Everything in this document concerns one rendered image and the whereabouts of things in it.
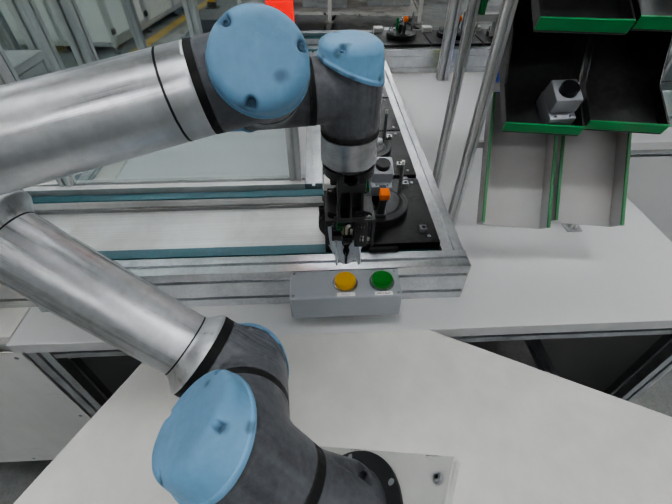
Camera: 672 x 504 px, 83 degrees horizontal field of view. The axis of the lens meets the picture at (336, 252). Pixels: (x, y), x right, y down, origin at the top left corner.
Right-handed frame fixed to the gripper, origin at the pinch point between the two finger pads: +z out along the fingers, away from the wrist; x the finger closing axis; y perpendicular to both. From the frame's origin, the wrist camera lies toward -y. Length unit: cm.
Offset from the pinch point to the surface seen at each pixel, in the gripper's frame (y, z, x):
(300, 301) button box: 3.5, 8.2, -8.4
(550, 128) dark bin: -12.6, -16.7, 36.1
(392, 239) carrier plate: -10.7, 6.4, 10.7
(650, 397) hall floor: -16, 104, 127
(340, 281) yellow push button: 0.7, 6.2, -0.9
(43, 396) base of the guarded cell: 2, 43, -74
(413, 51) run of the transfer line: -138, 8, 40
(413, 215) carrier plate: -18.5, 6.4, 16.6
